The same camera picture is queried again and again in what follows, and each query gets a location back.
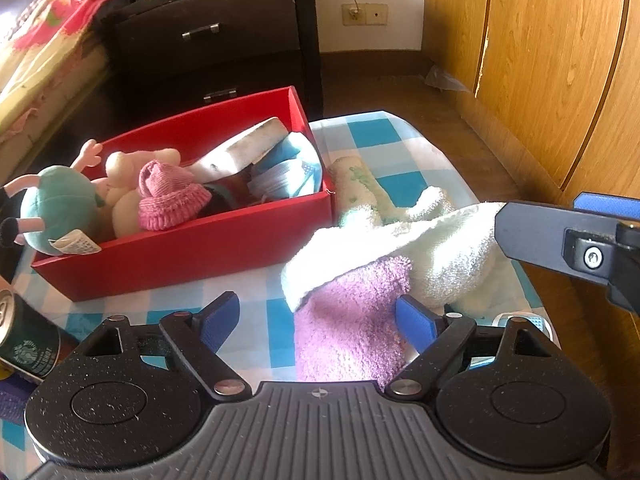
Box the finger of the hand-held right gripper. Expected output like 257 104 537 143
494 201 640 312
572 191 640 222

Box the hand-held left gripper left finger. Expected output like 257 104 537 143
75 291 254 402

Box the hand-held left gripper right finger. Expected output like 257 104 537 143
385 295 561 400

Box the red cardboard box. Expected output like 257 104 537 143
31 86 335 302

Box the purple fuzzy cloth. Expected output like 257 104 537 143
294 255 417 382

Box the light green towel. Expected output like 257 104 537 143
280 156 507 313

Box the pink knitted hat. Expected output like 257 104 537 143
137 160 213 232

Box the cream teddy bear plush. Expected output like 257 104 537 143
92 149 182 239

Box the cream fabric pouch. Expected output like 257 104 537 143
189 117 289 184

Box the pink pig plush toy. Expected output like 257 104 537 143
0 140 104 257

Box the blue white checkered tablecloth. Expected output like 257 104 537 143
0 108 557 466

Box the wooden wardrobe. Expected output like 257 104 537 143
422 0 640 281

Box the clear plastic wrapper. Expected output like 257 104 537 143
425 65 472 94

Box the dark green drink can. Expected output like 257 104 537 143
0 287 82 386

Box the blue drink can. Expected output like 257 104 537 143
0 379 38 423

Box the dark wooden bed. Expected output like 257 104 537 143
0 50 118 191

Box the dark wooden nightstand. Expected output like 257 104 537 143
102 0 324 128

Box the floral blanket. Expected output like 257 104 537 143
0 0 142 133

